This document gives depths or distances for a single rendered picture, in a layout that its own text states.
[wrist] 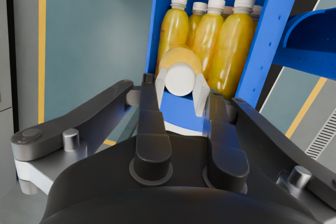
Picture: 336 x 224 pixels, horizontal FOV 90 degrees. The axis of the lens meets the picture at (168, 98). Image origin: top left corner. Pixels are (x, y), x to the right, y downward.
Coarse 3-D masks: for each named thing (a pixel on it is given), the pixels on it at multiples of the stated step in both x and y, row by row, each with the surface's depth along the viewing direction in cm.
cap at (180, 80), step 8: (168, 72) 21; (176, 72) 21; (184, 72) 21; (192, 72) 21; (168, 80) 21; (176, 80) 21; (184, 80) 21; (192, 80) 21; (168, 88) 21; (176, 88) 21; (184, 88) 21; (192, 88) 21
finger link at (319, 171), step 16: (240, 112) 13; (256, 112) 12; (240, 128) 12; (256, 128) 10; (272, 128) 10; (240, 144) 12; (256, 144) 10; (272, 144) 9; (288, 144) 9; (256, 160) 10; (272, 160) 9; (288, 160) 8; (304, 160) 8; (272, 176) 8; (320, 176) 7; (320, 192) 6
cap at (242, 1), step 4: (236, 0) 34; (240, 0) 33; (244, 0) 33; (248, 0) 33; (252, 0) 33; (236, 4) 34; (240, 4) 33; (244, 4) 33; (248, 4) 33; (252, 4) 33; (252, 8) 34
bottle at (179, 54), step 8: (176, 48) 26; (184, 48) 26; (168, 56) 25; (176, 56) 24; (184, 56) 24; (192, 56) 24; (160, 64) 26; (168, 64) 24; (176, 64) 22; (184, 64) 22; (192, 64) 24; (200, 64) 26; (200, 72) 25
